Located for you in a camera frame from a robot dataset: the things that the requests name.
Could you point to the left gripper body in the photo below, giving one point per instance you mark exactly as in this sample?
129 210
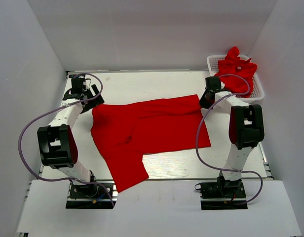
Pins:
92 101

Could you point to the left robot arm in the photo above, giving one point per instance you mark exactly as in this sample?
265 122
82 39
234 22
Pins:
57 146

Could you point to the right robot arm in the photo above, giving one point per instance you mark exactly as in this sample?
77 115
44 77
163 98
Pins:
245 131

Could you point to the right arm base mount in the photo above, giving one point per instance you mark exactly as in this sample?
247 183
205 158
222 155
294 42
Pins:
211 198

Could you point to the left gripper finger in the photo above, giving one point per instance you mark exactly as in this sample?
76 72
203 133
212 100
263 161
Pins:
91 104
95 89

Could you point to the red t-shirt pile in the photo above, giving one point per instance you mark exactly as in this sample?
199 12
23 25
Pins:
236 73

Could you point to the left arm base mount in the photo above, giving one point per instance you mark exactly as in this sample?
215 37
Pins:
92 196

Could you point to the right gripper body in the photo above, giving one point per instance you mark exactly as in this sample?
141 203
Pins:
205 100

